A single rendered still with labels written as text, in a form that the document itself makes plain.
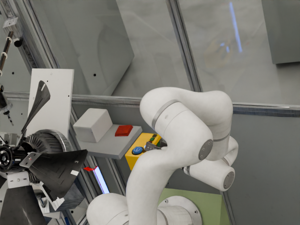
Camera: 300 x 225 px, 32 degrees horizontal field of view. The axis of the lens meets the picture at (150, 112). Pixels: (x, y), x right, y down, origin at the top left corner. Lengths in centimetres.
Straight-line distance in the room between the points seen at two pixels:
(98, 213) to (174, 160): 34
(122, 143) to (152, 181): 134
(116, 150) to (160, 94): 137
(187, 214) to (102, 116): 112
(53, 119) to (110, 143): 40
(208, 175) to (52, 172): 72
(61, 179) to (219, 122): 89
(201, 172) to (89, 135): 116
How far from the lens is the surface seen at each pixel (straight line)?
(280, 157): 260
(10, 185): 234
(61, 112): 247
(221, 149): 157
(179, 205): 187
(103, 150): 273
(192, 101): 139
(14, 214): 232
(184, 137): 128
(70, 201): 232
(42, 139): 240
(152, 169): 137
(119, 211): 153
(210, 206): 183
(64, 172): 215
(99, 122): 279
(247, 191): 284
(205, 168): 173
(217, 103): 140
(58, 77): 251
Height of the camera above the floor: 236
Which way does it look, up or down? 31 degrees down
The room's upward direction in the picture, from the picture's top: 19 degrees counter-clockwise
